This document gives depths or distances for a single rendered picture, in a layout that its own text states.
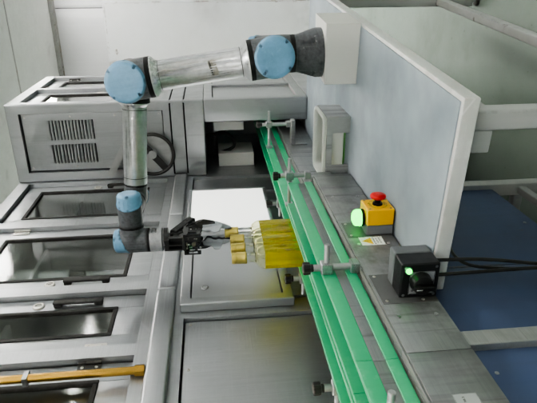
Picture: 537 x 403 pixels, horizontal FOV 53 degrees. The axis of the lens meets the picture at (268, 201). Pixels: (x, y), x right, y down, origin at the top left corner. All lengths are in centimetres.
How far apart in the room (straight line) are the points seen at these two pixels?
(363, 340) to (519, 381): 27
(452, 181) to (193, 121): 168
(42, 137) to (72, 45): 325
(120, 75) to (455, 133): 91
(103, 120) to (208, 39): 278
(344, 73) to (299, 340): 81
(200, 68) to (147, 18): 375
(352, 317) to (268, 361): 41
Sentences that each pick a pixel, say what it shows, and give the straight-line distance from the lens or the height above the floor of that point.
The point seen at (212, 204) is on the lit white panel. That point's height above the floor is 122.
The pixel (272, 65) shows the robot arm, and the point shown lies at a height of 103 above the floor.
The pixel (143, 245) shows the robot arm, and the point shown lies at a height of 143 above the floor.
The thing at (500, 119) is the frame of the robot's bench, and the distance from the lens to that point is 113.
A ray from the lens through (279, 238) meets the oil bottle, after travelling 162.
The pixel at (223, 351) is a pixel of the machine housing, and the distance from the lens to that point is 149.
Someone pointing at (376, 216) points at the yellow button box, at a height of 80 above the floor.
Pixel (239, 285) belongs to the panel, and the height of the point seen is 114.
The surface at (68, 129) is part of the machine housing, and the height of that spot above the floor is 187.
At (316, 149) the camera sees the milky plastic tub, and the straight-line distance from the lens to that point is 196.
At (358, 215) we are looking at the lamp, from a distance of 137.
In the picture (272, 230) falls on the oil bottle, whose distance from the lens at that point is 167.
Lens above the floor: 119
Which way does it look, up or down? 5 degrees down
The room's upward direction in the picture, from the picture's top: 93 degrees counter-clockwise
